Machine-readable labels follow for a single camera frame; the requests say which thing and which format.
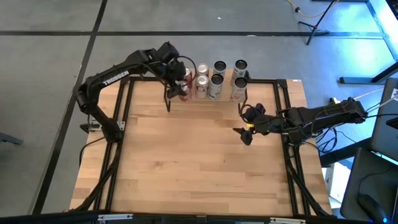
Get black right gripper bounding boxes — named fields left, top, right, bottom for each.
left=233, top=103, right=282, bottom=146

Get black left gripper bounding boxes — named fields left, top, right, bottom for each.
left=164, top=60, right=187, bottom=100

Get silver diet cola can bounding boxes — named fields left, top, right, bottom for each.
left=195, top=74, right=210, bottom=100
left=197, top=63, right=210, bottom=77

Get slim white can red print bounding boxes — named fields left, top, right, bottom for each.
left=230, top=77, right=249, bottom=103

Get slim white can blue print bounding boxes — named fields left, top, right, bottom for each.
left=209, top=73, right=225, bottom=101

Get wooden shelf black metal legs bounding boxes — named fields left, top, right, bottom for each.
left=164, top=63, right=249, bottom=114

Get slim white can green print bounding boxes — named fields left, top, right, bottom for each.
left=231, top=59, right=249, bottom=86

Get black floor beam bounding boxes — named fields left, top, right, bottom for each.
left=319, top=138, right=373, bottom=168

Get white box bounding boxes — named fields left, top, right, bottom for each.
left=323, top=161, right=351, bottom=205

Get black tripod stand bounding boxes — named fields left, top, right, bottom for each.
left=297, top=0, right=340, bottom=46

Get grey desk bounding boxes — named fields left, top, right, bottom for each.
left=340, top=147, right=398, bottom=222

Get grey monitor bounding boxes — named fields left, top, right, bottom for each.
left=371, top=77, right=398, bottom=162

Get black computer mouse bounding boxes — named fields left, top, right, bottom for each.
left=357, top=194, right=389, bottom=224

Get grey furniture leg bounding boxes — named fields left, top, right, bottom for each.
left=0, top=132, right=24, bottom=146

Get black crossbar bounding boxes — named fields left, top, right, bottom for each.
left=0, top=210, right=398, bottom=224

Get black aluminium table frame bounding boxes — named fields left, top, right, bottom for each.
left=70, top=74, right=335, bottom=218

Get black cable bundle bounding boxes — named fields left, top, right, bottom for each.
left=317, top=129, right=358, bottom=155

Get silver mounting bracket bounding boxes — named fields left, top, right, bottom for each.
left=269, top=217, right=307, bottom=224
left=98, top=213, right=134, bottom=222

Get black metal rack frame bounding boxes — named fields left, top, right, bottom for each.
left=338, top=0, right=398, bottom=85

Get yellow cable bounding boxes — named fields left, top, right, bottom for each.
left=285, top=0, right=340, bottom=19

